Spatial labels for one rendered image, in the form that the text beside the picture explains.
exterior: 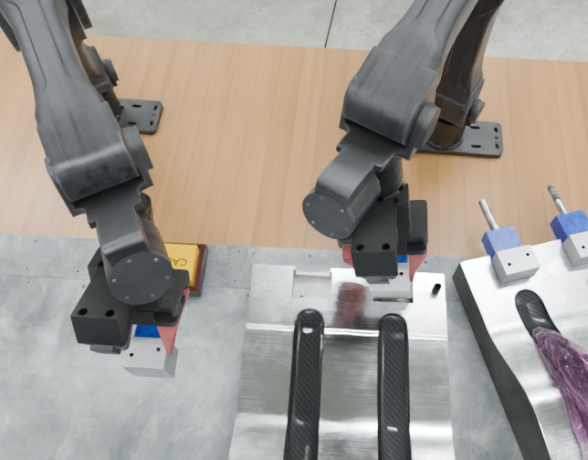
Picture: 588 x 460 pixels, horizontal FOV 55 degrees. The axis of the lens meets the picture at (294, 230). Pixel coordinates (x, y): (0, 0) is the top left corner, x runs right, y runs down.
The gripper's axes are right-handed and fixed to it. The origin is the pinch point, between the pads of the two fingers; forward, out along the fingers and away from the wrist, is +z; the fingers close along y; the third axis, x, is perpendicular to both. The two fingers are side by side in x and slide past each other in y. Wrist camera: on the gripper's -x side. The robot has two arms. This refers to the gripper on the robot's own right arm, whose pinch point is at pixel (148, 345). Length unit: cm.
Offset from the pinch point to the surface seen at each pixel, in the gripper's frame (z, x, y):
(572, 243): -3, 21, 55
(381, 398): 7.3, 0.4, 28.0
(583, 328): 4, 11, 55
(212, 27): 12, 182, -29
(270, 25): 10, 184, -6
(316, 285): 1.9, 14.9, 19.2
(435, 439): 8.9, -3.7, 34.2
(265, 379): 6.5, 1.6, 13.5
